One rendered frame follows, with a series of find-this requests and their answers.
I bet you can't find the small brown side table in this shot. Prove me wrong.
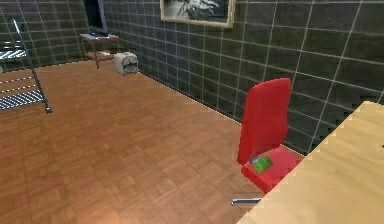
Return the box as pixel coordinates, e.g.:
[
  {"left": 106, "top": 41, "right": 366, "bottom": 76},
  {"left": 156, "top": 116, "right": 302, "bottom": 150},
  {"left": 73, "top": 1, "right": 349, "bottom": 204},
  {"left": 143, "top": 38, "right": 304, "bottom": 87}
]
[{"left": 79, "top": 32, "right": 122, "bottom": 70}]

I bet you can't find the light wooden table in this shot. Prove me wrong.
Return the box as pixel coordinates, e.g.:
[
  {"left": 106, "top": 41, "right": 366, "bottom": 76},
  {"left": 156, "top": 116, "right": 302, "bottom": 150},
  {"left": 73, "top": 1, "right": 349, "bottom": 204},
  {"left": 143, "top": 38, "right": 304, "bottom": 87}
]
[{"left": 235, "top": 100, "right": 384, "bottom": 224}]

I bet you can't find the green flat object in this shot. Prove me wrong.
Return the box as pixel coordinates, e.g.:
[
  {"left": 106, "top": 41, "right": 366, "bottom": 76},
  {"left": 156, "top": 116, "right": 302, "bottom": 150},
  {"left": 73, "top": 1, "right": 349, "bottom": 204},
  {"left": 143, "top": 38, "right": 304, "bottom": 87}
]
[{"left": 252, "top": 156, "right": 275, "bottom": 174}]

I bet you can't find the red office chair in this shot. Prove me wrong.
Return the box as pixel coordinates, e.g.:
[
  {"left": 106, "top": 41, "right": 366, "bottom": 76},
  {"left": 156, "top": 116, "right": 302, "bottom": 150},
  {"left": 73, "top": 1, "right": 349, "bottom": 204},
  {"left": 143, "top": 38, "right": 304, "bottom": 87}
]
[{"left": 231, "top": 77, "right": 306, "bottom": 207}]

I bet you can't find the framed black white picture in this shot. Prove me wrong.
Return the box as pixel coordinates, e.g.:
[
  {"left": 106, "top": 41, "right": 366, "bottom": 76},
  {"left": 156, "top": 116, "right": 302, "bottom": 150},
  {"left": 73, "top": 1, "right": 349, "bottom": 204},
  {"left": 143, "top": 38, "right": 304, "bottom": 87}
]
[{"left": 159, "top": 0, "right": 236, "bottom": 29}]

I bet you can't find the white alarm clock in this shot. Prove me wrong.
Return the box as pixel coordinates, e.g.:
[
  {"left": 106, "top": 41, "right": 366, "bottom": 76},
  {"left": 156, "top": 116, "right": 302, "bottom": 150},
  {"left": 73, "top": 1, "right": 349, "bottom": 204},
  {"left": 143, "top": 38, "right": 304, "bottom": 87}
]
[{"left": 113, "top": 51, "right": 140, "bottom": 76}]

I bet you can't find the black television set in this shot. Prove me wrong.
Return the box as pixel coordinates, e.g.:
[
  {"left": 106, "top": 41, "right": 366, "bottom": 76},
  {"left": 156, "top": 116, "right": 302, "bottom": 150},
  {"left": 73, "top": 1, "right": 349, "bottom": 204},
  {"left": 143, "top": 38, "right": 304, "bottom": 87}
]
[{"left": 82, "top": 0, "right": 110, "bottom": 38}]

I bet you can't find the grey metal wire shelf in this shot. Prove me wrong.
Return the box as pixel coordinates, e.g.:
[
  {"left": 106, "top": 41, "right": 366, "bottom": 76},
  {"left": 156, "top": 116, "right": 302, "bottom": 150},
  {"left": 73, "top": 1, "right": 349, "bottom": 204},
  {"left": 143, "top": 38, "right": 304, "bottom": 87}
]
[{"left": 0, "top": 18, "right": 53, "bottom": 115}]

